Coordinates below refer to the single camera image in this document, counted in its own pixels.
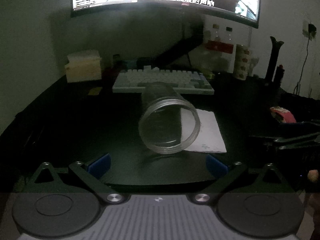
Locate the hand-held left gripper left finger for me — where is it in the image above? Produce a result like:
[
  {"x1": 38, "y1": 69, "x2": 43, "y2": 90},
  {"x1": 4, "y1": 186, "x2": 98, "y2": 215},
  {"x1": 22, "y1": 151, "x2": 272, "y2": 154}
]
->
[{"x1": 24, "y1": 153, "x2": 125, "y2": 204}]

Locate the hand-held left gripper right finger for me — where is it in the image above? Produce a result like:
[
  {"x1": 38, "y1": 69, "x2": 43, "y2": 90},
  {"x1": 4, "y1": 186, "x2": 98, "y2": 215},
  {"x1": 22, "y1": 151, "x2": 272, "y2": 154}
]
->
[{"x1": 191, "y1": 153, "x2": 295, "y2": 204}]

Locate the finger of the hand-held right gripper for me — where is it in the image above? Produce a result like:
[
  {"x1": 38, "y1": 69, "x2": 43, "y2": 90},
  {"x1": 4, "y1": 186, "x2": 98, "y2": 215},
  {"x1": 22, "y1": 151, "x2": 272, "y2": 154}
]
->
[
  {"x1": 264, "y1": 142, "x2": 320, "y2": 151},
  {"x1": 249, "y1": 132, "x2": 320, "y2": 143}
]

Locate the white paper tissue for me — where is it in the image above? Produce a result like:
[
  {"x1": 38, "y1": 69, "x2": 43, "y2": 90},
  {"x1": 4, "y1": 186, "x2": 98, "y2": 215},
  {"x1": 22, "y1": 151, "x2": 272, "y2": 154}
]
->
[{"x1": 180, "y1": 109, "x2": 227, "y2": 154}]

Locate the clear glass jar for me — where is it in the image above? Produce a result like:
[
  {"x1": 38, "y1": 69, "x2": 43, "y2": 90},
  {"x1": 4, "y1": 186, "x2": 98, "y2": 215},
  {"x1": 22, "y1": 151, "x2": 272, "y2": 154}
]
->
[{"x1": 138, "y1": 82, "x2": 201, "y2": 155}]

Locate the small red black bottle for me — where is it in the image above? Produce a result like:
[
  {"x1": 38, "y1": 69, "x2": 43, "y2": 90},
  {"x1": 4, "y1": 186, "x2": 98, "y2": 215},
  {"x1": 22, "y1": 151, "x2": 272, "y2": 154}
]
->
[{"x1": 273, "y1": 65, "x2": 286, "y2": 83}]

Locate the tall black stand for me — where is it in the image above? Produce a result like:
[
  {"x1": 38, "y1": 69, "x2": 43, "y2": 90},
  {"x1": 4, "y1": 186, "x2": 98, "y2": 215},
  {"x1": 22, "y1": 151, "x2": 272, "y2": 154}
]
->
[{"x1": 264, "y1": 36, "x2": 285, "y2": 85}]

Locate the dark red cup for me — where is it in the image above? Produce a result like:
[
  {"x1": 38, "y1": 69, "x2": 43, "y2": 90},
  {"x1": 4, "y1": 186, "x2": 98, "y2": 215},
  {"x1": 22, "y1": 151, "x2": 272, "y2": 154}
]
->
[{"x1": 104, "y1": 66, "x2": 118, "y2": 87}]

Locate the beige tissue box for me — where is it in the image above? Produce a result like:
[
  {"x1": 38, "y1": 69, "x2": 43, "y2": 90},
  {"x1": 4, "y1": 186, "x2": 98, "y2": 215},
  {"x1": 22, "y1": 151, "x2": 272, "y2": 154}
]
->
[{"x1": 64, "y1": 50, "x2": 102, "y2": 83}]

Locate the white computer keyboard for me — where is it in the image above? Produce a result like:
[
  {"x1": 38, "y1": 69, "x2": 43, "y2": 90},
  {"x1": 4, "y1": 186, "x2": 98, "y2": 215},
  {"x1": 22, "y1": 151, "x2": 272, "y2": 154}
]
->
[{"x1": 112, "y1": 65, "x2": 215, "y2": 95}]

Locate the shrink-wrapped bottle pack red label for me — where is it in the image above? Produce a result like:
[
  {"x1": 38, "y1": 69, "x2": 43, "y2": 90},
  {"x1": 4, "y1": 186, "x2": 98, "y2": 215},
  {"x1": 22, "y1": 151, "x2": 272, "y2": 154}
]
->
[{"x1": 203, "y1": 24, "x2": 237, "y2": 73}]

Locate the thin black cable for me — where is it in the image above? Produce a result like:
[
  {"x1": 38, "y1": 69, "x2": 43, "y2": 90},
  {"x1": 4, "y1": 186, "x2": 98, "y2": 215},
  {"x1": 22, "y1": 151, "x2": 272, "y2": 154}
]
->
[{"x1": 296, "y1": 35, "x2": 312, "y2": 94}]

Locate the wall socket with plug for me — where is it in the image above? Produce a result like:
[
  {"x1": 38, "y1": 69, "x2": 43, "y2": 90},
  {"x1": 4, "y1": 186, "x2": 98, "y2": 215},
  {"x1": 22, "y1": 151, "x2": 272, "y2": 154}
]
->
[{"x1": 302, "y1": 20, "x2": 317, "y2": 40}]

